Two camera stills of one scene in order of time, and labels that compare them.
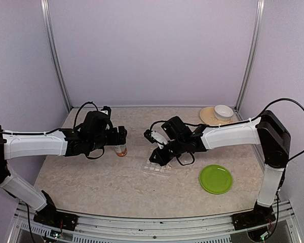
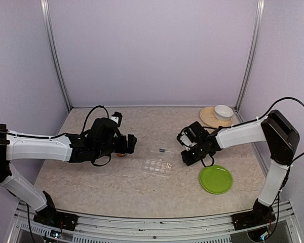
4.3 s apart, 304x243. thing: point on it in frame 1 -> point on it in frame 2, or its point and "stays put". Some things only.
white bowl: [223, 112] stays put
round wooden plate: [207, 115] stays put
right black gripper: [161, 159] -> [187, 159]
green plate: [216, 179] stays put
